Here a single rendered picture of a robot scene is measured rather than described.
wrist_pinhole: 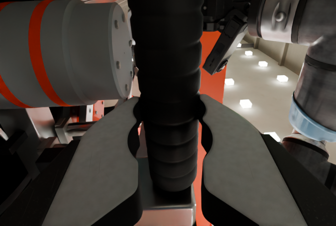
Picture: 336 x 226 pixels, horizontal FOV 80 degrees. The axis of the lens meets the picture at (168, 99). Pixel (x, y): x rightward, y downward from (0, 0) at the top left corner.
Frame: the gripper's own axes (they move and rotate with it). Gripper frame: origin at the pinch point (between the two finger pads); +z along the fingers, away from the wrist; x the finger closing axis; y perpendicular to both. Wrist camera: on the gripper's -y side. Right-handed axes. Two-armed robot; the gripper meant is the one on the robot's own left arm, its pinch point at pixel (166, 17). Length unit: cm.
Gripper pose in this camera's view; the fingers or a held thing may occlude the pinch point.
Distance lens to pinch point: 45.0
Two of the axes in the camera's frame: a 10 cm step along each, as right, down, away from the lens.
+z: -7.2, -3.2, 6.1
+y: -0.4, -8.6, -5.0
